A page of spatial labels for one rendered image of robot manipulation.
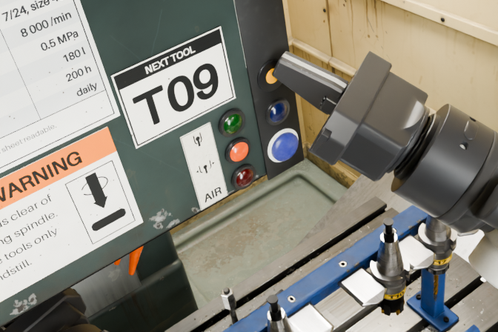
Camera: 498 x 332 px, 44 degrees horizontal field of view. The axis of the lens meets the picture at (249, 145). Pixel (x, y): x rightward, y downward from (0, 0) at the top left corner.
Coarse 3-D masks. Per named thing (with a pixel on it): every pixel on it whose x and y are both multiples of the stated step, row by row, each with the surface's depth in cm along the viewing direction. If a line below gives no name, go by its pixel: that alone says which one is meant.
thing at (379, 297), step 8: (352, 272) 102; (360, 272) 102; (368, 272) 102; (344, 280) 101; (352, 280) 101; (360, 280) 101; (368, 280) 100; (344, 288) 100; (352, 288) 100; (360, 288) 99; (368, 288) 99; (376, 288) 99; (384, 288) 99; (352, 296) 99; (360, 296) 98; (368, 296) 98; (376, 296) 98; (384, 296) 98; (360, 304) 97; (368, 304) 97; (376, 304) 97
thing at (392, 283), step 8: (408, 264) 101; (376, 272) 100; (408, 272) 100; (376, 280) 100; (384, 280) 99; (392, 280) 98; (400, 280) 99; (408, 280) 101; (392, 288) 100; (400, 288) 100
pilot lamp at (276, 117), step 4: (276, 104) 57; (280, 104) 57; (284, 104) 57; (272, 108) 56; (276, 108) 57; (280, 108) 57; (284, 108) 57; (272, 112) 57; (276, 112) 57; (280, 112) 57; (284, 112) 57; (272, 116) 57; (276, 116) 57; (280, 116) 57; (284, 116) 58; (272, 120) 57; (276, 120) 57; (280, 120) 58
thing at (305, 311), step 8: (312, 304) 99; (296, 312) 98; (304, 312) 98; (312, 312) 97; (320, 312) 97; (296, 320) 97; (304, 320) 96; (312, 320) 96; (320, 320) 96; (328, 320) 96; (304, 328) 95; (312, 328) 95; (320, 328) 95; (328, 328) 94
